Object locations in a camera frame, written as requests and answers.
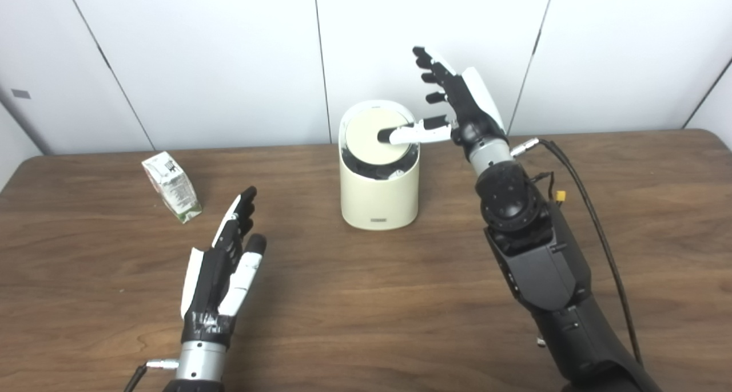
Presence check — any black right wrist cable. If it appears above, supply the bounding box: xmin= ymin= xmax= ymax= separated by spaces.
xmin=511 ymin=138 xmax=644 ymax=367

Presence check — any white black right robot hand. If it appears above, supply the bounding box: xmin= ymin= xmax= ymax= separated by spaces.
xmin=377 ymin=46 xmax=510 ymax=155

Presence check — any cream round bin lid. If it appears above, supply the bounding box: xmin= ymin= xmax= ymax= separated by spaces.
xmin=345 ymin=108 xmax=413 ymax=165

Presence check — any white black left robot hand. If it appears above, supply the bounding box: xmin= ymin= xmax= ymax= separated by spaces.
xmin=180 ymin=186 xmax=268 ymax=347

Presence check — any white green milk carton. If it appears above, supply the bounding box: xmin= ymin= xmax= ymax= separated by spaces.
xmin=141 ymin=151 xmax=203 ymax=224

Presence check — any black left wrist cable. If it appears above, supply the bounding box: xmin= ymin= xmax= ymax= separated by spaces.
xmin=123 ymin=359 xmax=179 ymax=392

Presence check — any cream-colored round bin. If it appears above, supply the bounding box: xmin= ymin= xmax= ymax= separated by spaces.
xmin=339 ymin=100 xmax=421 ymax=231

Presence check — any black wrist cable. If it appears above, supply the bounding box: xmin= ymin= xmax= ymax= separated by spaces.
xmin=123 ymin=359 xmax=179 ymax=392
xmin=511 ymin=138 xmax=644 ymax=367

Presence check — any black bin liner bag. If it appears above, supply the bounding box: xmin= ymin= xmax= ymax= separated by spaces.
xmin=341 ymin=143 xmax=420 ymax=181

